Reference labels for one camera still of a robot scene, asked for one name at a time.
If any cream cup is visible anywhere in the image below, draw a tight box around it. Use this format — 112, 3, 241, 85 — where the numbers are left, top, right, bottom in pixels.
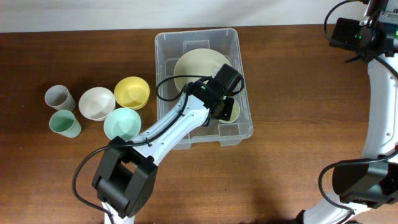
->
220, 100, 240, 124

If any smaller beige plate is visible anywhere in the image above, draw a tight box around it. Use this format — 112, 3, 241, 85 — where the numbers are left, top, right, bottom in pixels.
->
174, 49, 231, 77

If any yellow bowl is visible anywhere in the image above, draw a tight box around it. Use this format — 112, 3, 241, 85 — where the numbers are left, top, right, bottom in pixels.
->
114, 77, 150, 110

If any mint green bowl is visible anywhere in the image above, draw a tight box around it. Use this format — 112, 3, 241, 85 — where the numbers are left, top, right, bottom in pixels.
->
103, 108, 142, 141

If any mint green cup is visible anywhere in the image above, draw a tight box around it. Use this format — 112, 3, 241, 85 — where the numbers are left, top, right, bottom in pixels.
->
49, 110, 81, 138

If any grey cup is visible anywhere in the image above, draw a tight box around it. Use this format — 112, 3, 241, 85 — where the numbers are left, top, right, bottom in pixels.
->
44, 85, 76, 111

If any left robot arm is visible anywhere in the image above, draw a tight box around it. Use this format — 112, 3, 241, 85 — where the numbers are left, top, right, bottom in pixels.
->
92, 64, 244, 223

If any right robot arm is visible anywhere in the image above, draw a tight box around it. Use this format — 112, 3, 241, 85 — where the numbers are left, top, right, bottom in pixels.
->
294, 0, 397, 223

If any clear plastic storage container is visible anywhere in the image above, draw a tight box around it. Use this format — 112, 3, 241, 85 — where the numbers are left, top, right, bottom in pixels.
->
155, 28, 254, 150

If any white bowl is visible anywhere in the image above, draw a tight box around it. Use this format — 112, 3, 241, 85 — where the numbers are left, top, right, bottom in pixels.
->
78, 87, 116, 121

